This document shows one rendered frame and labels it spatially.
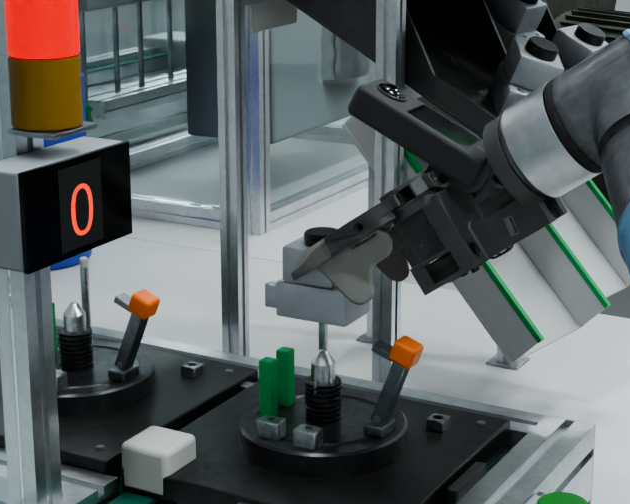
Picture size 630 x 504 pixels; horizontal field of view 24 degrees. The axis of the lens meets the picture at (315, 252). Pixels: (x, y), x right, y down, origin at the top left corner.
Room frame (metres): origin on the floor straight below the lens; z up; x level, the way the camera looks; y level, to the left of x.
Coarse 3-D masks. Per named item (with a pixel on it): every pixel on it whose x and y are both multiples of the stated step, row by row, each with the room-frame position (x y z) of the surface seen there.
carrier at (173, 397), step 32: (64, 320) 1.24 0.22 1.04; (64, 352) 1.23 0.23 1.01; (96, 352) 1.28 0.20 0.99; (160, 352) 1.33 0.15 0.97; (64, 384) 1.19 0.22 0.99; (96, 384) 1.20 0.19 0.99; (128, 384) 1.20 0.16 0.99; (160, 384) 1.25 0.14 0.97; (192, 384) 1.25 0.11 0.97; (224, 384) 1.25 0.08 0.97; (64, 416) 1.17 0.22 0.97; (96, 416) 1.17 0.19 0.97; (128, 416) 1.17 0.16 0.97; (160, 416) 1.17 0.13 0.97; (192, 416) 1.19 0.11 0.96; (64, 448) 1.11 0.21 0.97; (96, 448) 1.10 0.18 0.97
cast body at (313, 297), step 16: (304, 240) 1.12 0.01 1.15; (288, 256) 1.11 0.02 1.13; (288, 272) 1.11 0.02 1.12; (320, 272) 1.09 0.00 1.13; (272, 288) 1.14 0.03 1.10; (288, 288) 1.11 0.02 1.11; (304, 288) 1.10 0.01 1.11; (320, 288) 1.10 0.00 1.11; (336, 288) 1.09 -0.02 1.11; (272, 304) 1.14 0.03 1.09; (288, 304) 1.11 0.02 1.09; (304, 304) 1.10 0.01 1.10; (320, 304) 1.09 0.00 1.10; (336, 304) 1.09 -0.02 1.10; (352, 304) 1.09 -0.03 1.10; (368, 304) 1.12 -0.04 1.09; (320, 320) 1.09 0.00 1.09; (336, 320) 1.09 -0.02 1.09; (352, 320) 1.09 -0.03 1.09
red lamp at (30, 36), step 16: (16, 0) 0.99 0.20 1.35; (32, 0) 0.99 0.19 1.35; (48, 0) 0.99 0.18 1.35; (64, 0) 0.99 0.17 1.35; (16, 16) 0.99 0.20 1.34; (32, 16) 0.99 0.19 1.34; (48, 16) 0.99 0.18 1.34; (64, 16) 0.99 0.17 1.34; (16, 32) 0.99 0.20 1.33; (32, 32) 0.99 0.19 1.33; (48, 32) 0.99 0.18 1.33; (64, 32) 0.99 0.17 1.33; (16, 48) 0.99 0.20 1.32; (32, 48) 0.99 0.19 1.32; (48, 48) 0.99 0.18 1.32; (64, 48) 0.99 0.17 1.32
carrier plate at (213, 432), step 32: (256, 384) 1.25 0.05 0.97; (224, 416) 1.17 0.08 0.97; (416, 416) 1.17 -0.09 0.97; (480, 416) 1.17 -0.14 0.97; (224, 448) 1.11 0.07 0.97; (416, 448) 1.11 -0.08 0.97; (448, 448) 1.11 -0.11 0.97; (480, 448) 1.11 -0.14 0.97; (192, 480) 1.04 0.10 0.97; (224, 480) 1.04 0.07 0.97; (256, 480) 1.04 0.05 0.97; (288, 480) 1.04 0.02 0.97; (320, 480) 1.04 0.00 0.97; (352, 480) 1.04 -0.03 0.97; (384, 480) 1.04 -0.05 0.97; (416, 480) 1.04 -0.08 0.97; (448, 480) 1.05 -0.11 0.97
